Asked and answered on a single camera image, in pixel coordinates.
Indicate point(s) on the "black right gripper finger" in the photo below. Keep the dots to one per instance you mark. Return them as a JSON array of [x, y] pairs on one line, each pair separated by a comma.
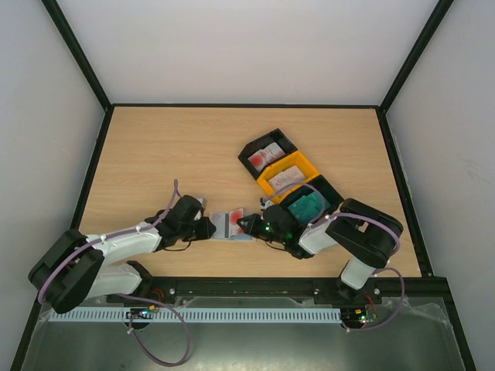
[[249, 229], [246, 219]]

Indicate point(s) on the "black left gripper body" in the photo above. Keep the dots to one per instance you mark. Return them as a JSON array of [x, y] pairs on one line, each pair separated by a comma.
[[192, 234]]

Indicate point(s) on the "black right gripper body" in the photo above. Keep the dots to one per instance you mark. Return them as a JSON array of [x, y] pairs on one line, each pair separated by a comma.
[[257, 226]]

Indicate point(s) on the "red circle white card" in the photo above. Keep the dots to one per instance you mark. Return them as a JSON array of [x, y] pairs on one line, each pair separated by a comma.
[[233, 216]]

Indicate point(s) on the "pink blossom VIP card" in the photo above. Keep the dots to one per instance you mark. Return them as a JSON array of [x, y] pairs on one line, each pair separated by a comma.
[[220, 222]]

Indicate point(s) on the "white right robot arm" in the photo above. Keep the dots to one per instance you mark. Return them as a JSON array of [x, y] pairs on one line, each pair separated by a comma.
[[370, 236]]

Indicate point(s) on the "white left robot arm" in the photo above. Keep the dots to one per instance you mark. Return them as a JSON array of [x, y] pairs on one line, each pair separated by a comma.
[[78, 267]]

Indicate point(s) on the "teal card stack in bin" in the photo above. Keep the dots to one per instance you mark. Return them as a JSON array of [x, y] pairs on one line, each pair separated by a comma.
[[307, 207]]

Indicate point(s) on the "black bin with teal cards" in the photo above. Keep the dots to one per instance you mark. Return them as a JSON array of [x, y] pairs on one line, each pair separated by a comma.
[[322, 187]]

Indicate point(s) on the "pink patterned white card stack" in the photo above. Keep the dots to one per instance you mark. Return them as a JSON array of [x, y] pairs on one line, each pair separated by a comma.
[[288, 176]]

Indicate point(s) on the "red patterned white card stack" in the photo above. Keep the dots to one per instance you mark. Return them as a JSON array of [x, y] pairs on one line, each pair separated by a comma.
[[266, 156]]

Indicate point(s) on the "black bin with red cards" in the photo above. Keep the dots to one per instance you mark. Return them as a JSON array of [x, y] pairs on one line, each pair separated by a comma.
[[259, 143]]

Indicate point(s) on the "yellow middle bin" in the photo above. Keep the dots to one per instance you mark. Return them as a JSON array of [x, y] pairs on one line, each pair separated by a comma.
[[296, 158]]

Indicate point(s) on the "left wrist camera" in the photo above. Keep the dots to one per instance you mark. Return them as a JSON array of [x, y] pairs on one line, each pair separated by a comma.
[[203, 202]]

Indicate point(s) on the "white slotted cable duct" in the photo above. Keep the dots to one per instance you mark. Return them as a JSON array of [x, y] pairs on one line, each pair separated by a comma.
[[203, 315]]

